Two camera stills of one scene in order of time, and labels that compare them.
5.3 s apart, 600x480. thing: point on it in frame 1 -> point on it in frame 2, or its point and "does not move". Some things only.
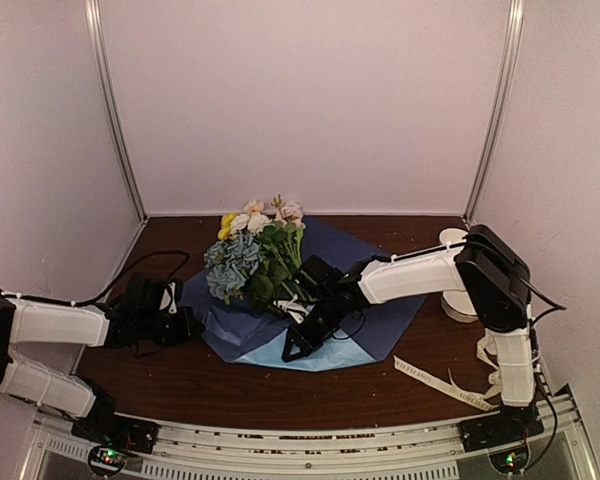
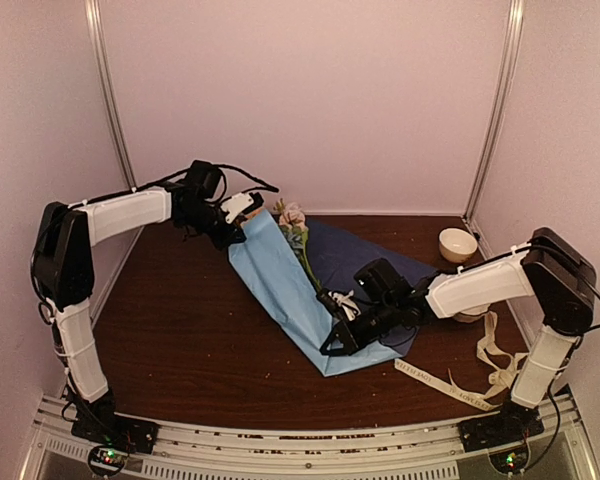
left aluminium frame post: [97, 43] does not move
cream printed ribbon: [451, 388] does not move
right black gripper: [307, 341] -> [341, 331]
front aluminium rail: [181, 451] does not move
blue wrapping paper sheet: [245, 335] -> [263, 256]
